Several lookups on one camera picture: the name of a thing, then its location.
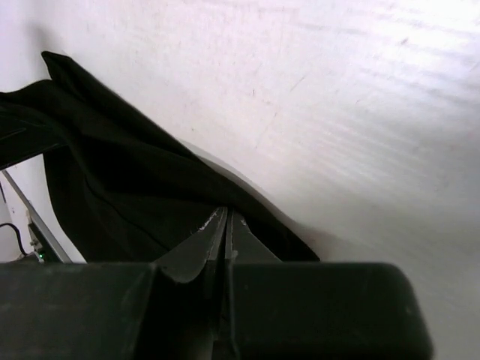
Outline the black skirt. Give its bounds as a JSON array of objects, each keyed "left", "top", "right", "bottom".
[{"left": 1, "top": 51, "right": 317, "bottom": 262}]

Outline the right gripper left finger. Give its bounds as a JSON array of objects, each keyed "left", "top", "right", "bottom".
[{"left": 1, "top": 208, "right": 227, "bottom": 359}]

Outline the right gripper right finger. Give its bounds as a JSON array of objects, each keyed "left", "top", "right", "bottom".
[{"left": 225, "top": 211, "right": 434, "bottom": 359}]

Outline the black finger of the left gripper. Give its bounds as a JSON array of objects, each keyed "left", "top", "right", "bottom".
[{"left": 1, "top": 101, "right": 65, "bottom": 169}]

